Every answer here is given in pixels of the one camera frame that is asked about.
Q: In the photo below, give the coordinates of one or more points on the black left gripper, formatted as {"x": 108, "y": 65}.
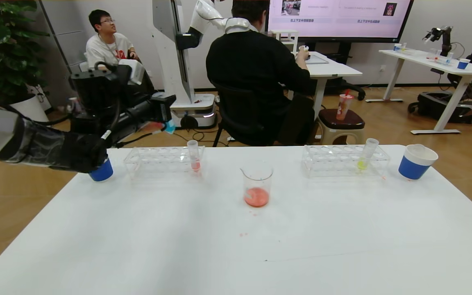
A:
{"x": 165, "y": 108}

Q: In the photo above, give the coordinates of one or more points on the blue pigment test tube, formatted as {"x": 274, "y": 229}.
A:
{"x": 169, "y": 128}

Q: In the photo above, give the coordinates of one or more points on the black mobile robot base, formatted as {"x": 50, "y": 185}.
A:
{"x": 441, "y": 106}

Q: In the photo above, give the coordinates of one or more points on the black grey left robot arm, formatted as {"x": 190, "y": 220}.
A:
{"x": 47, "y": 145}

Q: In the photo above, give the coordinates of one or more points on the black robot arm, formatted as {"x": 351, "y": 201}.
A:
{"x": 443, "y": 36}

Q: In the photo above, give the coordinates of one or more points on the clear acrylic tube rack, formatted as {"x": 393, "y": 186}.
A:
{"x": 330, "y": 164}
{"x": 166, "y": 164}

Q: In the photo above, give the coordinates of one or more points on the pink pigment test tube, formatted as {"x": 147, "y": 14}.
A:
{"x": 195, "y": 160}

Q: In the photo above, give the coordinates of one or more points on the glass beaker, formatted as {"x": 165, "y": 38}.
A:
{"x": 256, "y": 188}

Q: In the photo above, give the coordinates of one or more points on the yellow pigment test tube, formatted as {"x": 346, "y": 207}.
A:
{"x": 363, "y": 164}

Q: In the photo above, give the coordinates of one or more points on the small clear tube rack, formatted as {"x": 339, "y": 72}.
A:
{"x": 441, "y": 59}

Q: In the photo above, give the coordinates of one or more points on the white humanoid robot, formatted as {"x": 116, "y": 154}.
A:
{"x": 170, "y": 61}

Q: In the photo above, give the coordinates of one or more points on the man in white shirt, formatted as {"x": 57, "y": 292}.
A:
{"x": 109, "y": 45}

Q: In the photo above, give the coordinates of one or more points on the black office chair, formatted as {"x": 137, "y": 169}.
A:
{"x": 240, "y": 116}

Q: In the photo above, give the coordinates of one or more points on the blue white paper cup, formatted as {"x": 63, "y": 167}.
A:
{"x": 103, "y": 173}
{"x": 412, "y": 168}

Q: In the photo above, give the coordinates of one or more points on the man in black sweater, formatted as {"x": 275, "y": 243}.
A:
{"x": 252, "y": 65}

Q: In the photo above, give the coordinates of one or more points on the white neck band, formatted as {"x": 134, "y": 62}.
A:
{"x": 238, "y": 25}

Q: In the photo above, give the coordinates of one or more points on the grey tall cabinet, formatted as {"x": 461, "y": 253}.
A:
{"x": 62, "y": 41}

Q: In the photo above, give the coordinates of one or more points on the white planter pot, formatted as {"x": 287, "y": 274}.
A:
{"x": 31, "y": 108}

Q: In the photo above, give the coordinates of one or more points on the white desktop shelf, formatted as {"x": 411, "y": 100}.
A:
{"x": 287, "y": 39}

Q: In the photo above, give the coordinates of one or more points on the green potted plant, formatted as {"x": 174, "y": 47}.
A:
{"x": 2, "y": 49}

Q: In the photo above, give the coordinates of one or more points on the grey tablet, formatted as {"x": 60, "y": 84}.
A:
{"x": 320, "y": 60}

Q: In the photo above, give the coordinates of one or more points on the small white desk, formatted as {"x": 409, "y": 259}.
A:
{"x": 330, "y": 71}

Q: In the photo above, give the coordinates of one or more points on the pink drink cup with straw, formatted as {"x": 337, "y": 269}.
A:
{"x": 343, "y": 106}

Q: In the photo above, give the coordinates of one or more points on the black swivel chair base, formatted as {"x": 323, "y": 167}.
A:
{"x": 348, "y": 92}

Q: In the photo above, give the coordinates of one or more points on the beige stool brown seat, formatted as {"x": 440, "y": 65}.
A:
{"x": 355, "y": 121}

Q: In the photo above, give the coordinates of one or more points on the large display screen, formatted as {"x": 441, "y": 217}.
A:
{"x": 338, "y": 20}

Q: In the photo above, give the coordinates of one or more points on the long white desk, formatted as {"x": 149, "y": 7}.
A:
{"x": 436, "y": 65}

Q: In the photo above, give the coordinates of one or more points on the small blue white cup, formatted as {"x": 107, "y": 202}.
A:
{"x": 463, "y": 64}

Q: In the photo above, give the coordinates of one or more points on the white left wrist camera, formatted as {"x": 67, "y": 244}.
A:
{"x": 132, "y": 71}

